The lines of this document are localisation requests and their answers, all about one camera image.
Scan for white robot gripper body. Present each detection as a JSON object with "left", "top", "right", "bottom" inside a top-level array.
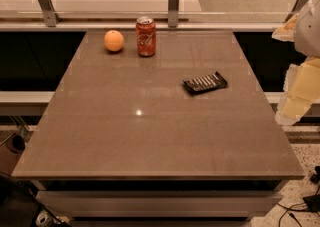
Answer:
[{"left": 294, "top": 0, "right": 320, "bottom": 57}]

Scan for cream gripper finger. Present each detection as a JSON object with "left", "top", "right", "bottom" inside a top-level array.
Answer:
[
  {"left": 275, "top": 57, "right": 320, "bottom": 126},
  {"left": 272, "top": 14, "right": 299, "bottom": 42}
]

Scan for red coca-cola can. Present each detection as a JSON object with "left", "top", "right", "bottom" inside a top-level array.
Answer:
[{"left": 136, "top": 17, "right": 156, "bottom": 57}]

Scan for orange fruit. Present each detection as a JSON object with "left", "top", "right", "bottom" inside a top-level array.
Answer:
[{"left": 104, "top": 30, "right": 124, "bottom": 52}]

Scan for grey table base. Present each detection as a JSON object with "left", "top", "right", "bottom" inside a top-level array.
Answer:
[{"left": 36, "top": 190, "right": 282, "bottom": 219}]

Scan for brown cylinder object left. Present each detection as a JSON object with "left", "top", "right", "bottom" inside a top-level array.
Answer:
[{"left": 0, "top": 133, "right": 25, "bottom": 175}]

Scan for dark equipment bottom left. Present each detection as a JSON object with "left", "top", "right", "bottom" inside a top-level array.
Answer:
[{"left": 0, "top": 173, "right": 71, "bottom": 227}]

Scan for black cables on floor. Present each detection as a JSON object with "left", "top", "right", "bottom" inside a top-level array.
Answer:
[{"left": 276, "top": 165, "right": 320, "bottom": 227}]

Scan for middle metal railing bracket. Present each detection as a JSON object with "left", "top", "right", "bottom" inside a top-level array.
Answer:
[{"left": 168, "top": 0, "right": 179, "bottom": 28}]

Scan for left metal railing bracket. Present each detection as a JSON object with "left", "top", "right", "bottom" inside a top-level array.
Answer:
[{"left": 37, "top": 0, "right": 59, "bottom": 27}]

